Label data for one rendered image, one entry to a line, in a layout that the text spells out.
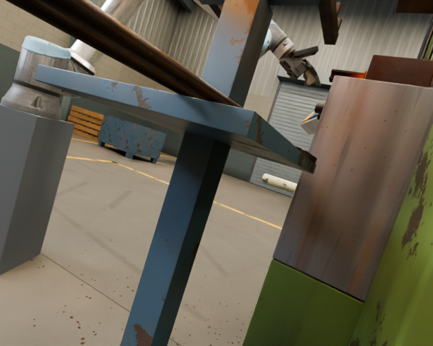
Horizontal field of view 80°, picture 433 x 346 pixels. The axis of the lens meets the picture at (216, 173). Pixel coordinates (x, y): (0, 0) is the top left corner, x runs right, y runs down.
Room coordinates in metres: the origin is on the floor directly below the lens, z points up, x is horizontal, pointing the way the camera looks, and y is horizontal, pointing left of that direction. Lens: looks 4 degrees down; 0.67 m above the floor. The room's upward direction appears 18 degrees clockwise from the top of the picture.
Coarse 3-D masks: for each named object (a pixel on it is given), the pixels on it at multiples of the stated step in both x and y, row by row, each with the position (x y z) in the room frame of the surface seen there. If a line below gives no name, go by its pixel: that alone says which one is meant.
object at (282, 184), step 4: (264, 176) 1.22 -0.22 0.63; (268, 176) 1.22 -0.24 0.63; (272, 176) 1.21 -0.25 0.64; (264, 180) 1.22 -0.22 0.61; (268, 180) 1.21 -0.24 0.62; (272, 180) 1.20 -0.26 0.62; (276, 180) 1.20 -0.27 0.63; (280, 180) 1.19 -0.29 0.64; (284, 180) 1.19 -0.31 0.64; (268, 184) 1.23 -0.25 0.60; (272, 184) 1.21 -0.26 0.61; (276, 184) 1.19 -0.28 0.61; (280, 184) 1.18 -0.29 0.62; (284, 184) 1.18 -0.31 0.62; (288, 184) 1.17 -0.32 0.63; (292, 184) 1.17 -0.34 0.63; (296, 184) 1.17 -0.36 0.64; (280, 188) 1.20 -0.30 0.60; (284, 188) 1.18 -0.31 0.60; (288, 188) 1.17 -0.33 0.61; (292, 188) 1.16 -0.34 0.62; (292, 192) 1.17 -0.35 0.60
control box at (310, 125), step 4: (308, 120) 1.38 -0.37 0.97; (312, 120) 1.29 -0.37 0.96; (316, 120) 1.25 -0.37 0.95; (300, 124) 1.49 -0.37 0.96; (304, 124) 1.43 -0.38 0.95; (308, 124) 1.39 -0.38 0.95; (312, 124) 1.34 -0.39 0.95; (316, 124) 1.29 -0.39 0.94; (304, 128) 1.48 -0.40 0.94; (308, 128) 1.43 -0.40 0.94; (312, 128) 1.38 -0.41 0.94; (308, 132) 1.48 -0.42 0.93; (312, 132) 1.43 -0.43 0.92
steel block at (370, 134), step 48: (336, 96) 0.60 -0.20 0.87; (384, 96) 0.56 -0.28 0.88; (432, 96) 0.52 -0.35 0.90; (336, 144) 0.58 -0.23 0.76; (384, 144) 0.54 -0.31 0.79; (336, 192) 0.57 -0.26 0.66; (384, 192) 0.53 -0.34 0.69; (288, 240) 0.59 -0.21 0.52; (336, 240) 0.55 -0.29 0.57; (384, 240) 0.52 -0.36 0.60
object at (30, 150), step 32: (0, 128) 0.89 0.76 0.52; (32, 128) 0.89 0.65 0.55; (64, 128) 1.04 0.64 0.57; (0, 160) 0.89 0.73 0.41; (32, 160) 0.92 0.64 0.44; (64, 160) 1.10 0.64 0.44; (0, 192) 0.89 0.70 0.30; (32, 192) 0.96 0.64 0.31; (0, 224) 0.89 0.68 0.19; (32, 224) 1.01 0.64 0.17; (0, 256) 0.89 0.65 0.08; (32, 256) 1.06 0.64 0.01
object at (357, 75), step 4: (332, 72) 0.82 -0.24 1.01; (336, 72) 0.81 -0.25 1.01; (340, 72) 0.80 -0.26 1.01; (344, 72) 0.79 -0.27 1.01; (348, 72) 0.79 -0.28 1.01; (352, 72) 0.78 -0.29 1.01; (356, 72) 0.78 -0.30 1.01; (360, 72) 0.78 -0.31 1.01; (332, 76) 0.82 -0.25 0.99; (348, 76) 0.79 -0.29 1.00; (352, 76) 0.79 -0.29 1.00; (356, 76) 0.79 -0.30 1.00; (360, 76) 0.78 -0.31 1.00; (364, 76) 0.76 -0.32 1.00; (332, 80) 0.82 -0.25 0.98
